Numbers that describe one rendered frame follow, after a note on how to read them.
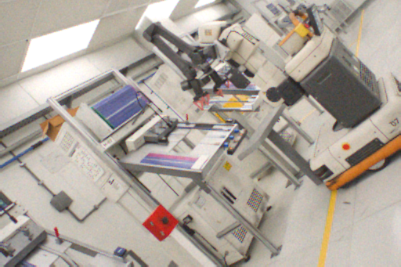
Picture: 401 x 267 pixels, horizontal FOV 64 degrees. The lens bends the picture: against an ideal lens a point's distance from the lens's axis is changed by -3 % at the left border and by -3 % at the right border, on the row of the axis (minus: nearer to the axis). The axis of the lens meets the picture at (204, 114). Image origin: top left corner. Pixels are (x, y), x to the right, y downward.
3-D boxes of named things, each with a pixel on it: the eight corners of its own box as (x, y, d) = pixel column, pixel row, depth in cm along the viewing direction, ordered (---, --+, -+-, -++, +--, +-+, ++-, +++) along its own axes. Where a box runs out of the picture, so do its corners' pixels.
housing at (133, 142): (168, 128, 301) (165, 114, 295) (137, 156, 261) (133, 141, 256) (161, 128, 304) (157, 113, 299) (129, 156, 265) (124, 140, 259)
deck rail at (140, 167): (204, 178, 217) (202, 170, 214) (202, 180, 215) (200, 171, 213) (120, 167, 249) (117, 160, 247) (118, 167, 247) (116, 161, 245)
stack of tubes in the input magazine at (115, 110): (150, 102, 295) (129, 82, 295) (114, 129, 254) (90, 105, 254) (144, 111, 302) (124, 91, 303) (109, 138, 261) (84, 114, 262)
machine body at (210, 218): (275, 201, 287) (224, 153, 288) (250, 262, 230) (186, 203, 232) (231, 229, 325) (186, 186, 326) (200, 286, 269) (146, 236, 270)
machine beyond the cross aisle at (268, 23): (346, 37, 672) (279, -25, 675) (344, 48, 606) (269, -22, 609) (300, 81, 753) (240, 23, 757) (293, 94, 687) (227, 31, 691)
